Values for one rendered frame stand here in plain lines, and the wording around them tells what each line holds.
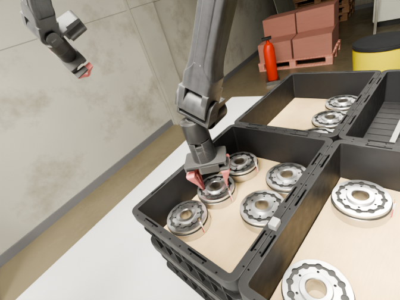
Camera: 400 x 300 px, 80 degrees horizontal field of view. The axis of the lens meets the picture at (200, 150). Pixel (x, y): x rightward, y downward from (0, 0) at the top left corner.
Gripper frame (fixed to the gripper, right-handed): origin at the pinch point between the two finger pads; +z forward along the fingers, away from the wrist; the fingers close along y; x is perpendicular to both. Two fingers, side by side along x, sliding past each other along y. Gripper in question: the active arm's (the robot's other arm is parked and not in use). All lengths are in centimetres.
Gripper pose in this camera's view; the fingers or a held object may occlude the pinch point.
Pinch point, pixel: (214, 184)
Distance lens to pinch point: 63.5
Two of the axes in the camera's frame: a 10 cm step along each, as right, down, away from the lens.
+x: -0.7, 5.6, -8.3
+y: -9.6, 2.0, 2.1
